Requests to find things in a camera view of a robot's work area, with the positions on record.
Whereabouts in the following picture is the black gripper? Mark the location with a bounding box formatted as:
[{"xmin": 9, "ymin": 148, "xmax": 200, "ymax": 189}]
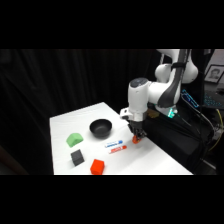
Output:
[{"xmin": 127, "ymin": 119, "xmax": 148, "ymax": 144}]

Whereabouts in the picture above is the red ball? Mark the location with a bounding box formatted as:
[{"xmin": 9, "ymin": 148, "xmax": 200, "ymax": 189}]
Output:
[{"xmin": 132, "ymin": 134, "xmax": 143, "ymax": 145}]

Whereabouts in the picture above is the black bowl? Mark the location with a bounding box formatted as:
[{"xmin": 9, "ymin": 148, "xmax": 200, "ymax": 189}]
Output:
[{"xmin": 88, "ymin": 118, "xmax": 114, "ymax": 139}]

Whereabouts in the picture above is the red capped marker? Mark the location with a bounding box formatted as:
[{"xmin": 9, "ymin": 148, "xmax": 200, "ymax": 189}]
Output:
[{"xmin": 108, "ymin": 145, "xmax": 128, "ymax": 155}]

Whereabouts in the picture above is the blue capped marker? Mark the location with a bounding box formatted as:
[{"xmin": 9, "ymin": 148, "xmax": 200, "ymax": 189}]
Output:
[{"xmin": 104, "ymin": 139, "xmax": 124, "ymax": 149}]

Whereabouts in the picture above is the tan tag on wrist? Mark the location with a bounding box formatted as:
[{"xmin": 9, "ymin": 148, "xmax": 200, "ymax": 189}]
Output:
[{"xmin": 147, "ymin": 108, "xmax": 160, "ymax": 120}]

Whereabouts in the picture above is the black robot stand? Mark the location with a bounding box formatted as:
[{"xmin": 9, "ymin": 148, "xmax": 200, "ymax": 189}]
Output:
[{"xmin": 143, "ymin": 106, "xmax": 216, "ymax": 175}]

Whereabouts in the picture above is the red cube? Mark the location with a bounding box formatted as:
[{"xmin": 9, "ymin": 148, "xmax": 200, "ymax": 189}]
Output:
[{"xmin": 89, "ymin": 158, "xmax": 107, "ymax": 176}]

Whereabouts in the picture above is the blue lit device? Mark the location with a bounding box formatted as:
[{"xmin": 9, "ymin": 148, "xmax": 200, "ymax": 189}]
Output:
[{"xmin": 180, "ymin": 88, "xmax": 200, "ymax": 110}]

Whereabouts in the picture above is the green house-shaped block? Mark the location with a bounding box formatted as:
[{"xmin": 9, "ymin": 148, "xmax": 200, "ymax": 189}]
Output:
[{"xmin": 65, "ymin": 132, "xmax": 85, "ymax": 149}]

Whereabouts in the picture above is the dark grey cube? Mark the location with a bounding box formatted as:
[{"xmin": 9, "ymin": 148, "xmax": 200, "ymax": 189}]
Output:
[{"xmin": 70, "ymin": 149, "xmax": 86, "ymax": 167}]

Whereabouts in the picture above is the cyan lit keyboard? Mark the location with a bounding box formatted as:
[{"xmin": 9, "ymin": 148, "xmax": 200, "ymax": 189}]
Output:
[{"xmin": 202, "ymin": 94, "xmax": 224, "ymax": 110}]

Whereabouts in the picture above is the framed portrait picture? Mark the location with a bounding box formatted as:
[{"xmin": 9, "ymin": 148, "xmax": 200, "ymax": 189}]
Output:
[{"xmin": 203, "ymin": 64, "xmax": 224, "ymax": 85}]

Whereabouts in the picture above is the black curtain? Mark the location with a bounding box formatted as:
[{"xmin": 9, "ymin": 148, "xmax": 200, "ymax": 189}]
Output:
[{"xmin": 0, "ymin": 49, "xmax": 168, "ymax": 176}]

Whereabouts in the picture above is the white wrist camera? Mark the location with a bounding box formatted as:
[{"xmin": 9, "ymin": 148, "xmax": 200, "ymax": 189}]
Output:
[{"xmin": 119, "ymin": 107, "xmax": 134, "ymax": 121}]

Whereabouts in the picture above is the yellow cable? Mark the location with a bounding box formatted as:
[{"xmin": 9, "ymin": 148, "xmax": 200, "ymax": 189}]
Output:
[{"xmin": 209, "ymin": 108, "xmax": 224, "ymax": 153}]

